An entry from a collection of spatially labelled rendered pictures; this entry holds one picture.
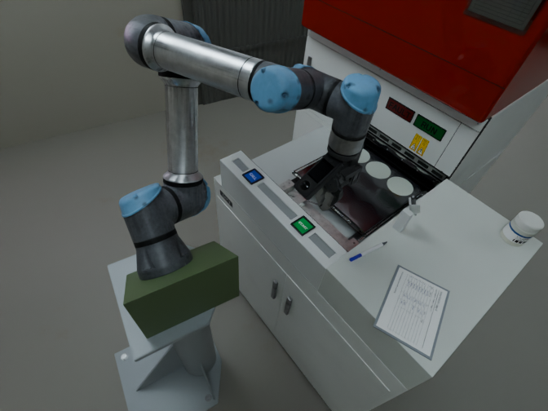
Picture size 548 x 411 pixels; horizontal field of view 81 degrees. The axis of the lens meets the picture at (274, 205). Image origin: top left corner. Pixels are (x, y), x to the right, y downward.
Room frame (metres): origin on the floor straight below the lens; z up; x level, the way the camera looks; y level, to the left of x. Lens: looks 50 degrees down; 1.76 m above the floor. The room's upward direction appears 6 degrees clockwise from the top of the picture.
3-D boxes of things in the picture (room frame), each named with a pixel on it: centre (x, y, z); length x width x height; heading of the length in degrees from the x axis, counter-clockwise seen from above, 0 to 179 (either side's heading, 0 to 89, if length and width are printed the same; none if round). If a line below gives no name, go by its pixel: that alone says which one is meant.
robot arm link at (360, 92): (0.58, -0.14, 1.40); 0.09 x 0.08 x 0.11; 59
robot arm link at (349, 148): (0.58, -0.14, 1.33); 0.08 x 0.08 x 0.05
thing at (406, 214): (0.65, -0.41, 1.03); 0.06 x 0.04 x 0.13; 134
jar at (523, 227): (0.65, -0.76, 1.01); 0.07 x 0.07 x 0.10
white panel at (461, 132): (1.19, -0.35, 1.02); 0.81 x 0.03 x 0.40; 44
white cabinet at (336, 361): (0.77, -0.30, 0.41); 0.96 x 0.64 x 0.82; 44
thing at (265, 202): (0.70, -0.01, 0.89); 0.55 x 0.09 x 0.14; 44
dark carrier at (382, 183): (0.90, -0.32, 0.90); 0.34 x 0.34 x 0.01; 44
